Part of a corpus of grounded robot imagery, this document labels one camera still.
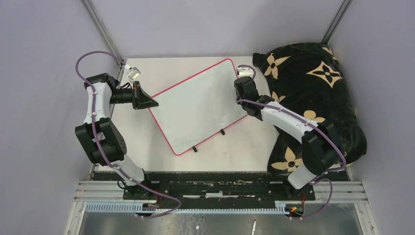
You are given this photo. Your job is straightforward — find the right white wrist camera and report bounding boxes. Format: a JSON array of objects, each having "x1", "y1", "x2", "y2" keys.
[{"x1": 236, "y1": 65, "x2": 256, "y2": 79}]

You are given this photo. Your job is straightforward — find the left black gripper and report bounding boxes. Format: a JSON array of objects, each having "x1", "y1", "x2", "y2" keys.
[{"x1": 110, "y1": 81, "x2": 159, "y2": 110}]

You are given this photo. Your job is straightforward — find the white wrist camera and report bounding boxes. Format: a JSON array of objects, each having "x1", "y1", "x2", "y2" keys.
[
  {"x1": 236, "y1": 65, "x2": 256, "y2": 79},
  {"x1": 124, "y1": 64, "x2": 141, "y2": 81}
]

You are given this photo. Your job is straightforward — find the left aluminium corner post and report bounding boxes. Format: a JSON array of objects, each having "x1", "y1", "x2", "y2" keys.
[{"x1": 81, "y1": 0, "x2": 126, "y2": 104}]

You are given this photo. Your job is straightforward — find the aluminium corner post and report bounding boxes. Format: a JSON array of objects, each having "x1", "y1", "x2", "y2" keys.
[
  {"x1": 81, "y1": 0, "x2": 126, "y2": 104},
  {"x1": 320, "y1": 0, "x2": 353, "y2": 44}
]

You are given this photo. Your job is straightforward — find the white marker pen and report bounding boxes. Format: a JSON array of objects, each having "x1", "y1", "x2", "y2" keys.
[{"x1": 251, "y1": 220, "x2": 256, "y2": 235}]

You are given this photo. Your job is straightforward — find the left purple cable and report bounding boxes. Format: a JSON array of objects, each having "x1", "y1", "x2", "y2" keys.
[{"x1": 75, "y1": 49, "x2": 182, "y2": 219}]

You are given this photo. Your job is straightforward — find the right aluminium corner post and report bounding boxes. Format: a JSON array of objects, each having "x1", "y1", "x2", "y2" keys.
[{"x1": 320, "y1": 0, "x2": 353, "y2": 44}]

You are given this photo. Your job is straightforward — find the black floral plush blanket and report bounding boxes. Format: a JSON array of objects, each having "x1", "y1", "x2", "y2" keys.
[{"x1": 253, "y1": 42, "x2": 367, "y2": 165}]

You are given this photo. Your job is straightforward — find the red framed whiteboard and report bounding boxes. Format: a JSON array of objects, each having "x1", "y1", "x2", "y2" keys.
[{"x1": 149, "y1": 58, "x2": 247, "y2": 156}]

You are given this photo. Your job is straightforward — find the aluminium frame rails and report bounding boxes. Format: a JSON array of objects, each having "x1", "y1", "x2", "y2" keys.
[{"x1": 65, "y1": 181, "x2": 378, "y2": 235}]

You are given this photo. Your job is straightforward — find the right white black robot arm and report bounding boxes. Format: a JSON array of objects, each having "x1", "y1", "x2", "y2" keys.
[{"x1": 234, "y1": 76, "x2": 346, "y2": 200}]

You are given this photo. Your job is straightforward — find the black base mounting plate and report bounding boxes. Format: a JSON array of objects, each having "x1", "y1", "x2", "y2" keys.
[{"x1": 91, "y1": 172, "x2": 349, "y2": 203}]

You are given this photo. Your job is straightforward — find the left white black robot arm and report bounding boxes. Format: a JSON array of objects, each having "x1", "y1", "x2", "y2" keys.
[{"x1": 75, "y1": 73, "x2": 159, "y2": 199}]

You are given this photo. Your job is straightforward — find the blue toothed cable duct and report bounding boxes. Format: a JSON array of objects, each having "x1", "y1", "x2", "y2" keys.
[{"x1": 85, "y1": 202, "x2": 289, "y2": 215}]

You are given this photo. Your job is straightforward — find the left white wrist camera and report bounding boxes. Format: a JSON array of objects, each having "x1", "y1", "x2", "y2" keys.
[{"x1": 124, "y1": 64, "x2": 141, "y2": 81}]

